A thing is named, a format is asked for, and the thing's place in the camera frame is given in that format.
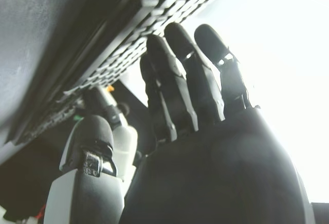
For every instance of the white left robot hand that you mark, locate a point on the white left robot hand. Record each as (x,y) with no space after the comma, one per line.
(205,177)

